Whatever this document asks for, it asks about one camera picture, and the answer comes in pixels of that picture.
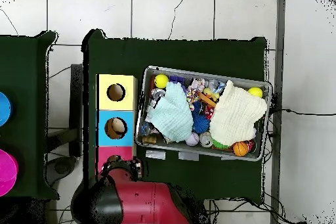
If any blue bowl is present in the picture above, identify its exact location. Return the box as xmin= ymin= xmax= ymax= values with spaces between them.
xmin=0 ymin=91 xmax=13 ymax=127

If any yellow smiley ball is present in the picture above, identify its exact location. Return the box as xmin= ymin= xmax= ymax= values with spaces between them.
xmin=154 ymin=74 xmax=169 ymax=89

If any dark green tablecloth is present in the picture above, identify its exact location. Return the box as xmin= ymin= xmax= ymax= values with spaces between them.
xmin=82 ymin=28 xmax=268 ymax=204

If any magenta bowl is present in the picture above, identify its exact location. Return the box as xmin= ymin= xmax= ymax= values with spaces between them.
xmin=0 ymin=148 xmax=19 ymax=198

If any mint waffle cloth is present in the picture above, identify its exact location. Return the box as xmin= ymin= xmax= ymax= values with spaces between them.
xmin=144 ymin=81 xmax=194 ymax=143

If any green spiky ball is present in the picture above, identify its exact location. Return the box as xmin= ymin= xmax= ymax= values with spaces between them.
xmin=211 ymin=139 xmax=230 ymax=150

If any black cable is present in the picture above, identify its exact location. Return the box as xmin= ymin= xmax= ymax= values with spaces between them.
xmin=270 ymin=107 xmax=336 ymax=117

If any silver mesh bin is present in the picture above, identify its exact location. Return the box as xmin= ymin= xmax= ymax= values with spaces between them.
xmin=134 ymin=65 xmax=273 ymax=162

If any white baseball toy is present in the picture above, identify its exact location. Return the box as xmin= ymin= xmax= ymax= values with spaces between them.
xmin=185 ymin=132 xmax=200 ymax=146

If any cream waffle cloth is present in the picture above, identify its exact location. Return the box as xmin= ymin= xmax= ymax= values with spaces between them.
xmin=209 ymin=79 xmax=268 ymax=146

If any orange basketball toy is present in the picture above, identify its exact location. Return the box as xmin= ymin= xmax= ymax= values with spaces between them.
xmin=232 ymin=141 xmax=249 ymax=157

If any wooden three-hole box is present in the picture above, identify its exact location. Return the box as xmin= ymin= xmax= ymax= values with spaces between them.
xmin=95 ymin=73 xmax=138 ymax=176

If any silver drink can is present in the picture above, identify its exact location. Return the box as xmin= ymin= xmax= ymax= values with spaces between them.
xmin=199 ymin=131 xmax=214 ymax=148

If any grey tape strip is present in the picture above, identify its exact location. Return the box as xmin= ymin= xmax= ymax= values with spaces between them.
xmin=178 ymin=151 xmax=200 ymax=162
xmin=145 ymin=149 xmax=167 ymax=161

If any blue spiky ball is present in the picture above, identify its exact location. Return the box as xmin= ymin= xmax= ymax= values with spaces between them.
xmin=191 ymin=110 xmax=211 ymax=135

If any green cloth side table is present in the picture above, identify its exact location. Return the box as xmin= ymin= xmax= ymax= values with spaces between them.
xmin=0 ymin=30 xmax=60 ymax=200

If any plain yellow ball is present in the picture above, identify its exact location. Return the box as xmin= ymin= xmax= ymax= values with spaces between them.
xmin=247 ymin=86 xmax=264 ymax=99

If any purple plastic toy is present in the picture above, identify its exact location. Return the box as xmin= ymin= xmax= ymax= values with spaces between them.
xmin=169 ymin=75 xmax=186 ymax=84

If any silver metallic toy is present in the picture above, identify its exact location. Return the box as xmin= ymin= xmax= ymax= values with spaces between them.
xmin=150 ymin=88 xmax=167 ymax=102

